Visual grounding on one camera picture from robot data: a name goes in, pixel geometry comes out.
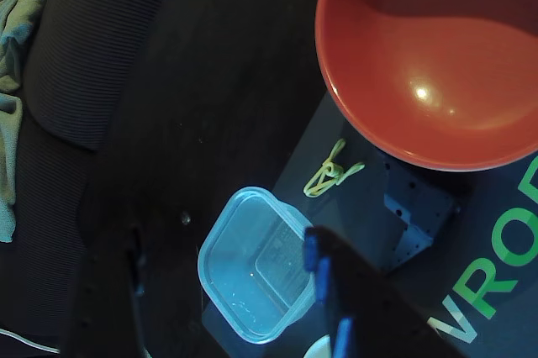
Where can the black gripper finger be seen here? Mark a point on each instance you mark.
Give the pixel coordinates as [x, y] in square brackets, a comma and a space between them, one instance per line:
[105, 316]

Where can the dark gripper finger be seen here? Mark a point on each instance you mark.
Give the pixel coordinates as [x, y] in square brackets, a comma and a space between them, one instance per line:
[370, 316]

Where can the small white bowl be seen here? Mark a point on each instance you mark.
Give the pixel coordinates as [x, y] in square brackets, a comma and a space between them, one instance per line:
[319, 349]

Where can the black printed jaw part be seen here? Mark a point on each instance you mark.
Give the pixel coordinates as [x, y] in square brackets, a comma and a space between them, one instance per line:
[420, 215]

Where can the clear plastic container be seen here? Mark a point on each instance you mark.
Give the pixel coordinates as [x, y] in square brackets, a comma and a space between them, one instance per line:
[235, 265]

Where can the red bowl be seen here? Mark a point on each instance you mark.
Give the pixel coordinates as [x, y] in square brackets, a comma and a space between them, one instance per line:
[420, 59]

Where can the grey mat with logo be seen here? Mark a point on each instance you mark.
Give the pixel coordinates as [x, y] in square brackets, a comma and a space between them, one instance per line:
[357, 206]

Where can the dark ribbed cushion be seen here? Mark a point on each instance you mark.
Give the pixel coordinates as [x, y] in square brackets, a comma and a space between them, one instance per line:
[84, 59]

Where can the light crumpled cloth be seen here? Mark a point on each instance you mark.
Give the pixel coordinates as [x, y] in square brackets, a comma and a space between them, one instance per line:
[17, 17]

